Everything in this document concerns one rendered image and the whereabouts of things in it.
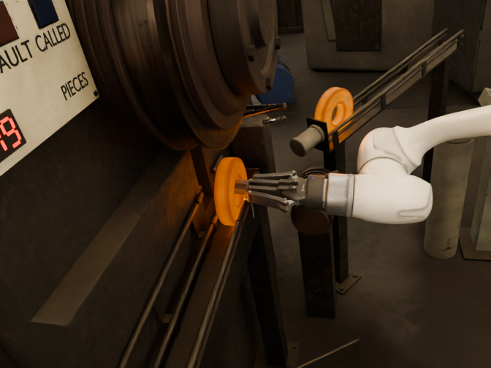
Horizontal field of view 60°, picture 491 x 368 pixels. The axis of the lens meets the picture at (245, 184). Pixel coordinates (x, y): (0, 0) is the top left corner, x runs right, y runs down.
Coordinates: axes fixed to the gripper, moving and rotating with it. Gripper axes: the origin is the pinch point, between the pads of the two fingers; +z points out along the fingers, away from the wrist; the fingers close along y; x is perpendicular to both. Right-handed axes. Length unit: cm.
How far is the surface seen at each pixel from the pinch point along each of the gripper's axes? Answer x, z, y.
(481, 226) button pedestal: -55, -75, 63
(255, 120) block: 5.2, -0.4, 23.0
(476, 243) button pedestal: -64, -76, 64
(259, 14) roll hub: 38.0, -9.1, -5.6
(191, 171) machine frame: 6.5, 7.3, -5.0
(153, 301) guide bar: -1.3, 5.3, -32.9
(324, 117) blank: -1.0, -17.2, 38.9
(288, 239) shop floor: -75, -2, 66
